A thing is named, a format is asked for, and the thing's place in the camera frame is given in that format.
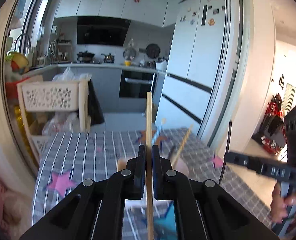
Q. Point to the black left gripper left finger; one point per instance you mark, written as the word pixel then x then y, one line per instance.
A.
pixel 94 210

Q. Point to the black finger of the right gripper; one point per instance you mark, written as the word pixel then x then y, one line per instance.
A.
pixel 250 162

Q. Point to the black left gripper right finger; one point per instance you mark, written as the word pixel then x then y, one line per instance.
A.
pixel 200 210

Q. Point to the black chopstick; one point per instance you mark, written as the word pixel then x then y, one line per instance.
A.
pixel 226 151

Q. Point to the light wooden chopstick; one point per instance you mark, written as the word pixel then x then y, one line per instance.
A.
pixel 149 186

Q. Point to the person's right hand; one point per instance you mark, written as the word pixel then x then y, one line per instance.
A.
pixel 279 204

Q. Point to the beige plastic utensil holder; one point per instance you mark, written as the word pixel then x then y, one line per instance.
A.
pixel 180 167

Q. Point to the yellow patterned chopstick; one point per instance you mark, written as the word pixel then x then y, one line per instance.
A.
pixel 181 146

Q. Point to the blue patterned chopstick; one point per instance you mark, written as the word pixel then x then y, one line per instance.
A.
pixel 158 131

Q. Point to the black hanging bag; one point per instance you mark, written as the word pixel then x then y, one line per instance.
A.
pixel 94 109

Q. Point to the white refrigerator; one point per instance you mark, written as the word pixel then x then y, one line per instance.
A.
pixel 193 62

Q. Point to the beige perforated storage rack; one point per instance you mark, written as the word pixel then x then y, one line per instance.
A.
pixel 49 107

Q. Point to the black built-in oven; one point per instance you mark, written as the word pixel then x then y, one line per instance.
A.
pixel 136 84

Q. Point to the black range hood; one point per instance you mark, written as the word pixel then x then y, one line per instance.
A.
pixel 98 30

